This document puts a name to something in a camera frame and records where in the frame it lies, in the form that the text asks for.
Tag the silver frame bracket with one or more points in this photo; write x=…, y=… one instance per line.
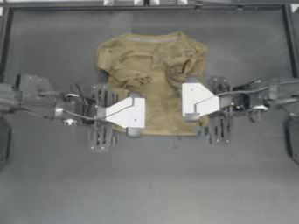
x=181, y=2
x=137, y=2
x=108, y=2
x=155, y=2

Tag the tan camouflage T-shirt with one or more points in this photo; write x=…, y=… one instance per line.
x=163, y=73

